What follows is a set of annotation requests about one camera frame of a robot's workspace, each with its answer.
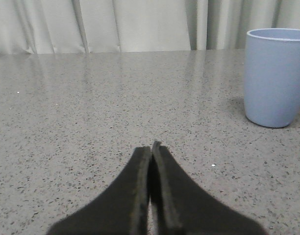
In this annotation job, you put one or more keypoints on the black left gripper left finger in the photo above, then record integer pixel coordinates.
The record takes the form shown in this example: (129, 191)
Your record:
(122, 209)

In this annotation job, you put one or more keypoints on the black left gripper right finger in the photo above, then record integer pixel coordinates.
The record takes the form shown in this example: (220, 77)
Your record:
(184, 208)

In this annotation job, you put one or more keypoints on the blue plastic cup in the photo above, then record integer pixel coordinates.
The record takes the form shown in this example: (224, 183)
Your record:
(272, 76)

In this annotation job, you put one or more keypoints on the grey curtain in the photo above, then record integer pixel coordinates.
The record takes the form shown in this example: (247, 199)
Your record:
(89, 26)

